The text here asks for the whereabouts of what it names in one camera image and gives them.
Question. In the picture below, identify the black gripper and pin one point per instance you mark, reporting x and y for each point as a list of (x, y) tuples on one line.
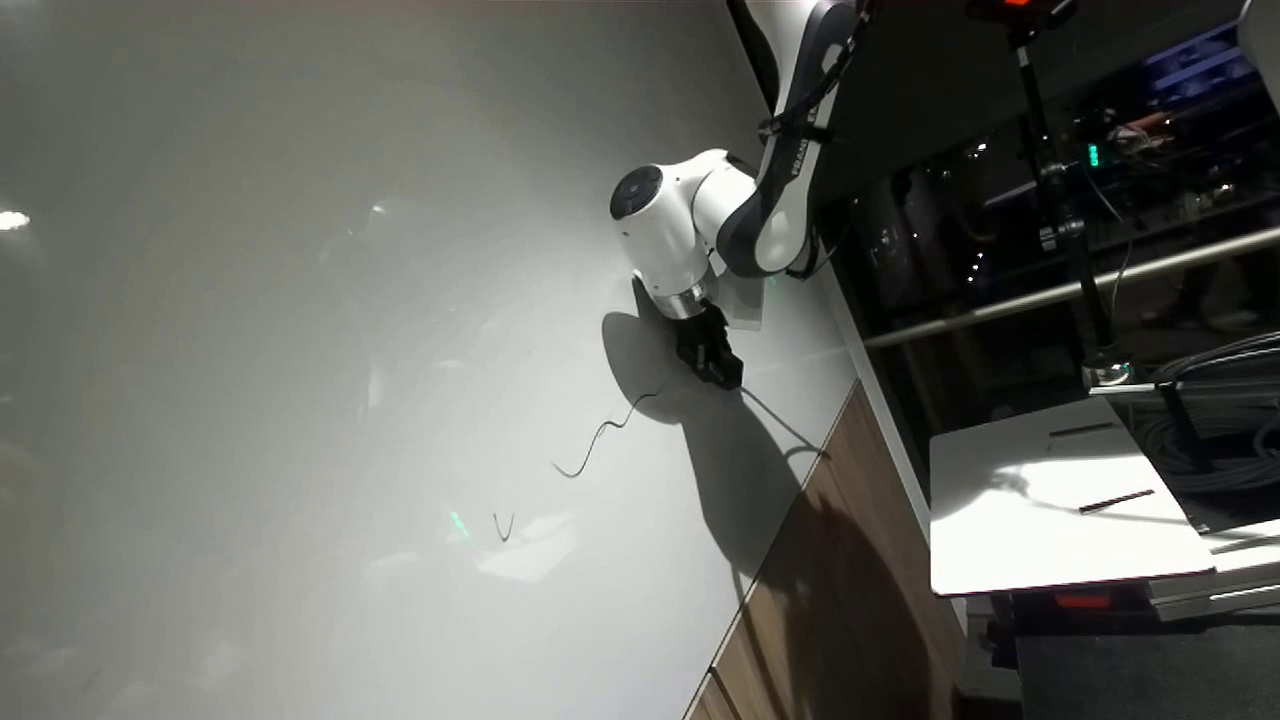
[(702, 327)]

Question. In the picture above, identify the black tripod pole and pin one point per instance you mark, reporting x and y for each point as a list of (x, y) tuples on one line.
[(1054, 172)]

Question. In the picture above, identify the silver metal rail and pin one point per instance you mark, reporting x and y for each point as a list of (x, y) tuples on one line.
[(1065, 291)]

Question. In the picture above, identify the lit computer monitor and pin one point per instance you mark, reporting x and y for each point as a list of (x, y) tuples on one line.
[(1191, 65)]

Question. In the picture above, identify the black marker pen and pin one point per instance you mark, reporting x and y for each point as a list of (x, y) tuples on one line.
[(1118, 502), (1082, 430)]

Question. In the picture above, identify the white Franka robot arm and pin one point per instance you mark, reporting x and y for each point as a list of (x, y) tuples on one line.
[(667, 220)]

